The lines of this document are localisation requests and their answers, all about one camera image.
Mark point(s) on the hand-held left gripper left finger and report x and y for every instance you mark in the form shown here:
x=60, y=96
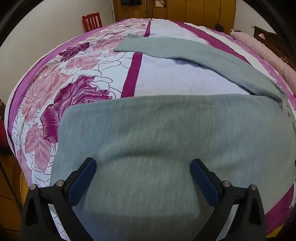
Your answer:
x=83, y=179

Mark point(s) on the wooden wardrobe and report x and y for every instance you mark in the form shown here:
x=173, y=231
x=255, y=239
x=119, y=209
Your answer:
x=185, y=11

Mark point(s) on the dark hanging clothing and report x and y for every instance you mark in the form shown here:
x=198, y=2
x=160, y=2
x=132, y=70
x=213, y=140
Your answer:
x=129, y=2

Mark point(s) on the floral pink bedspread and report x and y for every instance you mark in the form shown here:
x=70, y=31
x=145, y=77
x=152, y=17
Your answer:
x=81, y=69

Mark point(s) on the small black object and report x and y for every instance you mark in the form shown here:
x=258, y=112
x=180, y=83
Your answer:
x=219, y=27

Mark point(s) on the rolled pink quilt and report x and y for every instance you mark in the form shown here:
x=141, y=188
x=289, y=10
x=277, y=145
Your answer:
x=261, y=48

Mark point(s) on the dark wooden headboard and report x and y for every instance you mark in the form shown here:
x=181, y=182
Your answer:
x=272, y=39

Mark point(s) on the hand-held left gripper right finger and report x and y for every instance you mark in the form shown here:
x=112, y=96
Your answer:
x=204, y=183

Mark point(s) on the red wooden chair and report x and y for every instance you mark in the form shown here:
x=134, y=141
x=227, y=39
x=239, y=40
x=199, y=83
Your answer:
x=92, y=22

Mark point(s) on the grey pants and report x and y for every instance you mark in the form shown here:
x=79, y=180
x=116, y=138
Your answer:
x=150, y=139

